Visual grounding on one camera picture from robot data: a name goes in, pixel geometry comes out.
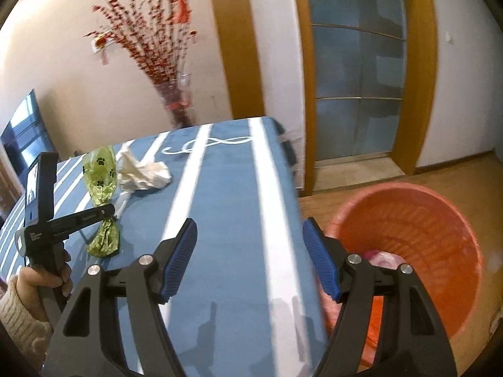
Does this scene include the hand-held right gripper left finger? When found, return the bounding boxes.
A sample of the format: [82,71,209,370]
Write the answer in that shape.
[46,218,198,377]

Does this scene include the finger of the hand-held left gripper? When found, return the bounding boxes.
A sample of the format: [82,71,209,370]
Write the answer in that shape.
[58,203,117,238]

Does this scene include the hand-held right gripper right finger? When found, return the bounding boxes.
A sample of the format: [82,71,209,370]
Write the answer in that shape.
[302,217,458,377]

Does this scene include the green paw print plastic bag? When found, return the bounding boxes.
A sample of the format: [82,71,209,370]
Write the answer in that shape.
[82,146,120,259]

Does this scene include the pink translucent plastic bag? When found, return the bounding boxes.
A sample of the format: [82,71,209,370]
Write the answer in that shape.
[363,248,405,270]

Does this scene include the orange plastic bin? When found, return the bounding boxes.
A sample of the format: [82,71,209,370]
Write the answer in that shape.
[322,183,485,368]

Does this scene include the person's left forearm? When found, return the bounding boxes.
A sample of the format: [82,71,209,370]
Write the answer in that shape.
[0,274,53,366]

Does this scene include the person's left hand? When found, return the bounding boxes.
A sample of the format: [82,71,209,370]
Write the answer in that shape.
[16,252,74,299]

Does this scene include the crumpled white paper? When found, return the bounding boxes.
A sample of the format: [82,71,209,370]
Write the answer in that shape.
[114,149,172,221]

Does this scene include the black flat television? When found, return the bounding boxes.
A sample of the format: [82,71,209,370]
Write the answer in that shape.
[0,90,59,175]

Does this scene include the blue white striped tablecloth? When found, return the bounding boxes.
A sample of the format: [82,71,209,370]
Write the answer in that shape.
[0,116,331,377]

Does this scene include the tall glass vase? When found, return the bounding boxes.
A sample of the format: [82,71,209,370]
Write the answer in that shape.
[155,74,197,129]

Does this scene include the red berry branches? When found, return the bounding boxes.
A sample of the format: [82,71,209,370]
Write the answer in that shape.
[82,0,199,87]

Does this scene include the frosted glass door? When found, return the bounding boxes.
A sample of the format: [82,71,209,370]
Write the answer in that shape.
[304,0,407,161]

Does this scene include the red hanging ornament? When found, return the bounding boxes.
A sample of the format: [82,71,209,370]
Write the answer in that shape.
[177,0,193,24]

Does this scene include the wooden door frame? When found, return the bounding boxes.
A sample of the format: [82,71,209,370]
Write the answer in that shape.
[290,0,439,197]

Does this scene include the wooden wall trim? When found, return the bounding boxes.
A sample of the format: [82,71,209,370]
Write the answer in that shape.
[207,0,265,120]

